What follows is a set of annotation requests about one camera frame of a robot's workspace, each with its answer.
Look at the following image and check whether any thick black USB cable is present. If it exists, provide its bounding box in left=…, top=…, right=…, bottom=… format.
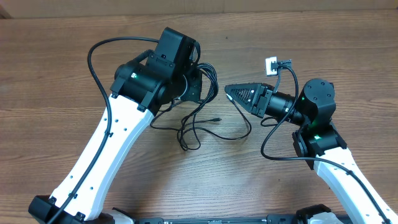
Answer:
left=149, top=62, right=220, bottom=152

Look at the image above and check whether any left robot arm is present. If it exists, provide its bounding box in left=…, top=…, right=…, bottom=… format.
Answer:
left=28, top=27, right=200, bottom=223

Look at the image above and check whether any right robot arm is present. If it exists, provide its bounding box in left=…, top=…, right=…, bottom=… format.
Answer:
left=224, top=78, right=397, bottom=223

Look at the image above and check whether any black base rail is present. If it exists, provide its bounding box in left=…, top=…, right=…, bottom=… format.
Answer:
left=135, top=214, right=310, bottom=224

